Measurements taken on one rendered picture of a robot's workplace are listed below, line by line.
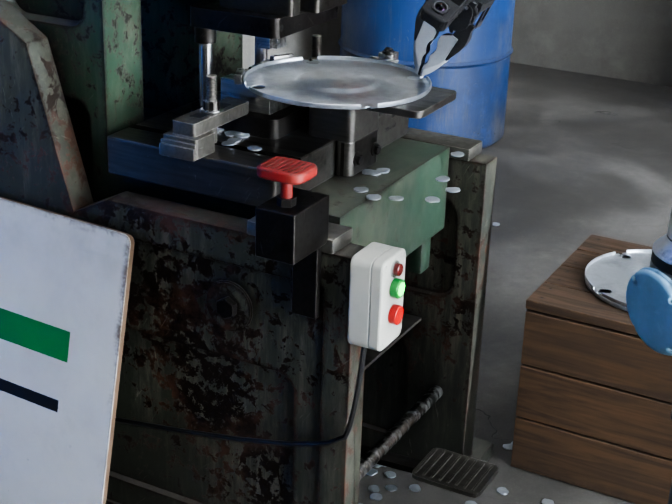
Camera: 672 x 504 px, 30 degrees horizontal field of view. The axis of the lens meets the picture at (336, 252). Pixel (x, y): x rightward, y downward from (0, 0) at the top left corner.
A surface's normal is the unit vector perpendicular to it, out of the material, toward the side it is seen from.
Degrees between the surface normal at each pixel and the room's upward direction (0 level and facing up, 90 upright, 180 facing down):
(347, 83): 0
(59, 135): 74
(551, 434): 90
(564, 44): 90
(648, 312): 97
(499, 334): 0
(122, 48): 90
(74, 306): 78
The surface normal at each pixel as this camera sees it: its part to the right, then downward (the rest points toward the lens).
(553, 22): -0.47, 0.33
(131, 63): 0.88, 0.21
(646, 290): -0.89, 0.26
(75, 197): 0.85, -0.06
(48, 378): -0.51, 0.11
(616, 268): 0.03, -0.92
